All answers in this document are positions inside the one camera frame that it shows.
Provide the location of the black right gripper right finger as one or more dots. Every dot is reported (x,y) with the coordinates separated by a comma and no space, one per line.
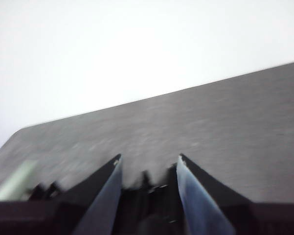
(205,203)

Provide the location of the green round plate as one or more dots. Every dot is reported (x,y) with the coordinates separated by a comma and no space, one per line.
(14,181)

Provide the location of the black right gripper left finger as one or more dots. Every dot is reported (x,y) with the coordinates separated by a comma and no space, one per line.
(100,200)

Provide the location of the black plastic plate rack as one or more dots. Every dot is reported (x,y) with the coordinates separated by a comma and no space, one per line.
(161,195)

